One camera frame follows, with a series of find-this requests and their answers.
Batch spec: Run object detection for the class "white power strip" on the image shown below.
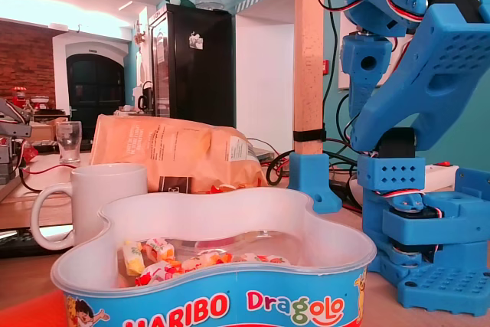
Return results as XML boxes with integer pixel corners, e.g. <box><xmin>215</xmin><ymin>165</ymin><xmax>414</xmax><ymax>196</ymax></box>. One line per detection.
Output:
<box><xmin>423</xmin><ymin>160</ymin><xmax>460</xmax><ymax>192</ymax></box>

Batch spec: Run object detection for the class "black fridge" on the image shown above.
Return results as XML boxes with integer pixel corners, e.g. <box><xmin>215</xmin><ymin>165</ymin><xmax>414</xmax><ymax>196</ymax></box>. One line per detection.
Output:
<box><xmin>149</xmin><ymin>3</ymin><xmax>235</xmax><ymax>129</ymax></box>

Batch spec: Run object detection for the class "glass dome cover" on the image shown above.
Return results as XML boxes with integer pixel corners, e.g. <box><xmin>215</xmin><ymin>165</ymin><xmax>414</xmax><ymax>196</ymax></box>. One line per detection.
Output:
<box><xmin>194</xmin><ymin>0</ymin><xmax>225</xmax><ymax>12</ymax></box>

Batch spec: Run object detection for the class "white orange wrapped candy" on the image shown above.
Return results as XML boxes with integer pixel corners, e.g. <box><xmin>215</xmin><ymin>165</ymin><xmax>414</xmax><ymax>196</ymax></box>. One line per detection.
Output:
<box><xmin>233</xmin><ymin>252</ymin><xmax>292</xmax><ymax>267</ymax></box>
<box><xmin>181</xmin><ymin>249</ymin><xmax>235</xmax><ymax>271</ymax></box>
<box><xmin>143</xmin><ymin>237</ymin><xmax>175</xmax><ymax>263</ymax></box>

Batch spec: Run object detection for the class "orange chips bag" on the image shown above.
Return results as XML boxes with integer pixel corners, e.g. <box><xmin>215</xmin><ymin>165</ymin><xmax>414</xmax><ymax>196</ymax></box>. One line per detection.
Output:
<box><xmin>90</xmin><ymin>113</ymin><xmax>269</xmax><ymax>194</ymax></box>

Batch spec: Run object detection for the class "black coffee pot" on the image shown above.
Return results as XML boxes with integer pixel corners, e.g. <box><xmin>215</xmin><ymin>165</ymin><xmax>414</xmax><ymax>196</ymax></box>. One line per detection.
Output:
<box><xmin>136</xmin><ymin>80</ymin><xmax>154</xmax><ymax>112</ymax></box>

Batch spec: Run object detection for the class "Haribo plastic candy tub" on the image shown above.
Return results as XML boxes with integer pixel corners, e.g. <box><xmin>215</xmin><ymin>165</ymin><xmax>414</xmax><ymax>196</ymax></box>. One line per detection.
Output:
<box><xmin>50</xmin><ymin>188</ymin><xmax>378</xmax><ymax>327</ymax></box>

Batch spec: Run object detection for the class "dark arched door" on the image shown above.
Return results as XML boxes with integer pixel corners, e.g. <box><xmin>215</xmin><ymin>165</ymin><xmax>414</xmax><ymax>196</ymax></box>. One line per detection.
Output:
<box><xmin>65</xmin><ymin>53</ymin><xmax>126</xmax><ymax>131</ymax></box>

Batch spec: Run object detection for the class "pink red wrapped candy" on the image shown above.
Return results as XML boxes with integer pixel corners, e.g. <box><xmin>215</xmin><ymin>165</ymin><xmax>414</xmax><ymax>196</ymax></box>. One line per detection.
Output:
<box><xmin>134</xmin><ymin>261</ymin><xmax>181</xmax><ymax>286</ymax></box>

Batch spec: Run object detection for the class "white ceramic mug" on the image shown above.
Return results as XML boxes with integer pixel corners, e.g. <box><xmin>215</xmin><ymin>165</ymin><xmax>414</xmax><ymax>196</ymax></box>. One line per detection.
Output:
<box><xmin>30</xmin><ymin>162</ymin><xmax>149</xmax><ymax>251</ymax></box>

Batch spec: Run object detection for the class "yellow wrapped candy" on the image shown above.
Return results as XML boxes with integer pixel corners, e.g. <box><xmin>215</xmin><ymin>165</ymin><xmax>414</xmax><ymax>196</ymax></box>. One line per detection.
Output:
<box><xmin>121</xmin><ymin>240</ymin><xmax>147</xmax><ymax>276</ymax></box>

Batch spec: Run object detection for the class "empty drinking glass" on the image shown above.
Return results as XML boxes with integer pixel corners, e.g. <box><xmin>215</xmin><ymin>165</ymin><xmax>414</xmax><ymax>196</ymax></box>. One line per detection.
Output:
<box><xmin>55</xmin><ymin>120</ymin><xmax>83</xmax><ymax>164</ymax></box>

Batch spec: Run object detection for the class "red kitchen appliance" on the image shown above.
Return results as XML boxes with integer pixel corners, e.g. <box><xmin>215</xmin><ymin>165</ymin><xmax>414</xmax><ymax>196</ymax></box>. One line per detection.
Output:
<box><xmin>10</xmin><ymin>86</ymin><xmax>28</xmax><ymax>110</ymax></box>

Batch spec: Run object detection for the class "black smartphone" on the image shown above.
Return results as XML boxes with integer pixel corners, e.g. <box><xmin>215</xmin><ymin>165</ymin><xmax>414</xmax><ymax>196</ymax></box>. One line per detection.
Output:
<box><xmin>0</xmin><ymin>225</ymin><xmax>76</xmax><ymax>260</ymax></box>

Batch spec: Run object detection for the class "thin black hanging cable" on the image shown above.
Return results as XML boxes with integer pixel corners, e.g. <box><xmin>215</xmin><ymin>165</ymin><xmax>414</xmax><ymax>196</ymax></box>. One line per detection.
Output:
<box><xmin>320</xmin><ymin>0</ymin><xmax>341</xmax><ymax>144</ymax></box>

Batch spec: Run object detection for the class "wooden camera post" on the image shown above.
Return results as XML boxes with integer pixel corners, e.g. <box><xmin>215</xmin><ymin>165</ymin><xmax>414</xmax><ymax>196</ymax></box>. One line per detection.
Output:
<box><xmin>293</xmin><ymin>0</ymin><xmax>326</xmax><ymax>155</ymax></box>

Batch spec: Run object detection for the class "black post strap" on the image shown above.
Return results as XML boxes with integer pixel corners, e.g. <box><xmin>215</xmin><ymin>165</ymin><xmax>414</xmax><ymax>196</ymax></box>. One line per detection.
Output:
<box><xmin>292</xmin><ymin>129</ymin><xmax>327</xmax><ymax>142</ymax></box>

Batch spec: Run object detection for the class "blue post base mount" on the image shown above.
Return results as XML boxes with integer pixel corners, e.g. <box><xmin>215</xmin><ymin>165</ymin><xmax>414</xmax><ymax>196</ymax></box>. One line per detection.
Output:
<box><xmin>287</xmin><ymin>152</ymin><xmax>344</xmax><ymax>215</ymax></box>

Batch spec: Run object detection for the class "thin red cable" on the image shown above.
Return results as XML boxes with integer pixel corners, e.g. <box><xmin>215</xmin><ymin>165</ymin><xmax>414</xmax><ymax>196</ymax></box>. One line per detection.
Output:
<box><xmin>18</xmin><ymin>139</ymin><xmax>77</xmax><ymax>192</ymax></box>

